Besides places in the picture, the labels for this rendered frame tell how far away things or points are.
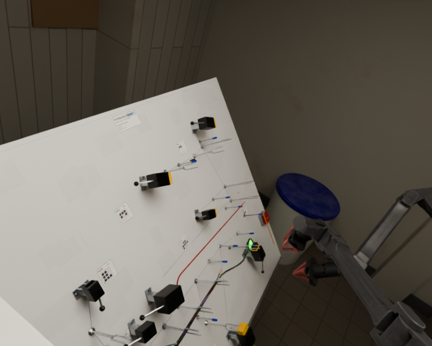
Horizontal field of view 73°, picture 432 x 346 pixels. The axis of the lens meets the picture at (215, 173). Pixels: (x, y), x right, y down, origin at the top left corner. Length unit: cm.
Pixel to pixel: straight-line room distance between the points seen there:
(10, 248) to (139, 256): 34
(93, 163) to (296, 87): 233
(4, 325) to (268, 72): 292
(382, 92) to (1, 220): 259
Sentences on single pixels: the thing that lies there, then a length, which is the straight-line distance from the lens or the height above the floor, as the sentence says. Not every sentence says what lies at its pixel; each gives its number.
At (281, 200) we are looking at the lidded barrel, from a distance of 252.
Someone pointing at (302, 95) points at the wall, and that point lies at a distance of 291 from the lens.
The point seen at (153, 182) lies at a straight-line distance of 87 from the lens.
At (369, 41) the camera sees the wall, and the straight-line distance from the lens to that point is 276.
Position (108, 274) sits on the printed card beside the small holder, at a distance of 87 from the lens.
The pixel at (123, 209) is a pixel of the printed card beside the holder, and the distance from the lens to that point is 89.
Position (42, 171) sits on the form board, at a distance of 79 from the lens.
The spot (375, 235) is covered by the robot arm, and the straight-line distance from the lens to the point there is 135.
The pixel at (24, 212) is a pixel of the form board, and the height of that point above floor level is 152.
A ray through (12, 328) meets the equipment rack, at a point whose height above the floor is 185.
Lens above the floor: 206
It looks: 35 degrees down
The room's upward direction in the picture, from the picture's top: 20 degrees clockwise
